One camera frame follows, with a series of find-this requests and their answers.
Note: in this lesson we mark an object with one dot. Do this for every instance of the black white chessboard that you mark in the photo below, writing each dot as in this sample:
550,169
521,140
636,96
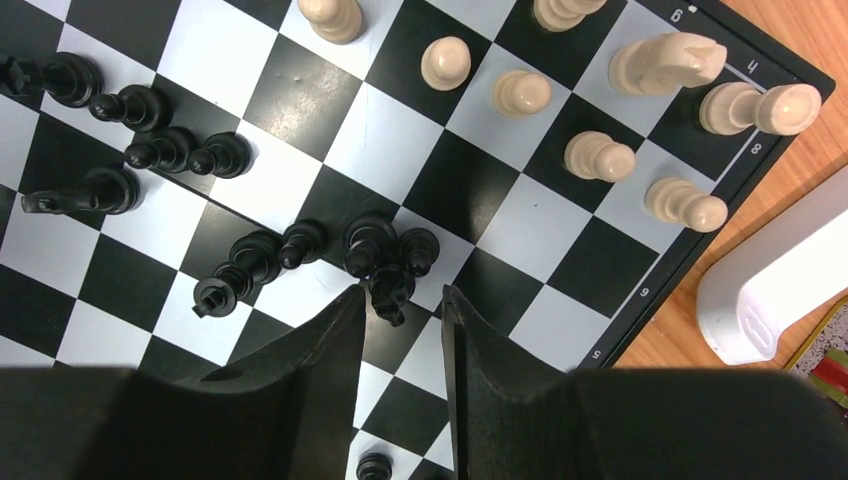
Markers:
448,115

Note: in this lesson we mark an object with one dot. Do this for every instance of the white chess pawn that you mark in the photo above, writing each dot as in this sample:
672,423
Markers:
677,200

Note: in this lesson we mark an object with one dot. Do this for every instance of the white chess knight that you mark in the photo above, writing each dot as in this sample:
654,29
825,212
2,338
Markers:
662,64

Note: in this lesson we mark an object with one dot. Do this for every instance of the white chess piece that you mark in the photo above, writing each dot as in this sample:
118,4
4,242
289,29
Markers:
593,155

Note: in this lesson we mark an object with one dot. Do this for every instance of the metal pole with base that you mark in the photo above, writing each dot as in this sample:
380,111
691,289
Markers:
792,265

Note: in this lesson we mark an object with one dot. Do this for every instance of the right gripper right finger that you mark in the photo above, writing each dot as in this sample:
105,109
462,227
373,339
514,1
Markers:
512,416

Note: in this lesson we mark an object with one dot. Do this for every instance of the gold metal tin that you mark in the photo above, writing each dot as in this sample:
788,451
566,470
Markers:
822,359

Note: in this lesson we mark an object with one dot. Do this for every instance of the black chess piece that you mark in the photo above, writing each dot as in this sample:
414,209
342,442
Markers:
374,466

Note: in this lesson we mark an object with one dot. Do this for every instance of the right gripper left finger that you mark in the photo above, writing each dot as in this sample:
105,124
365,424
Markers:
284,411

